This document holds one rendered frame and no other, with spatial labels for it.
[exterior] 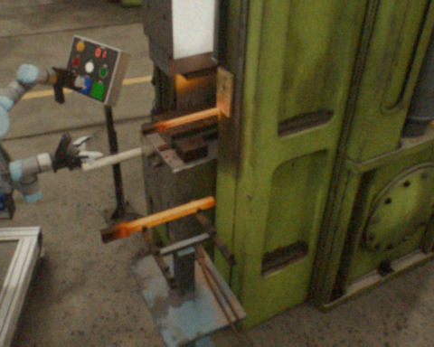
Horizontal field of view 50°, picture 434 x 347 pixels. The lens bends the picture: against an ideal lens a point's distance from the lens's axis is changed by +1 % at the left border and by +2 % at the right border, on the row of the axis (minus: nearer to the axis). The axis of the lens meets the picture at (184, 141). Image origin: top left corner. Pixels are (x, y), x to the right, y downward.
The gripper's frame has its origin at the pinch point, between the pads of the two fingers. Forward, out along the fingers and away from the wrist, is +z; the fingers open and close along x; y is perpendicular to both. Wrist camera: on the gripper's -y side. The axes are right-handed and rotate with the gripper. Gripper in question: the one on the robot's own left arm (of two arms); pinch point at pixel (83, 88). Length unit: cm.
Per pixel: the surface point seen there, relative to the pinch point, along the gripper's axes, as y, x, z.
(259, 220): -26, -99, 18
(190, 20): 41, -61, -17
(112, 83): 5.9, -7.0, 11.1
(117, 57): 18.9, -6.4, 10.4
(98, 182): -73, 47, 85
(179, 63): 25, -55, -8
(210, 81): 21, -44, 38
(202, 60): 29, -60, 1
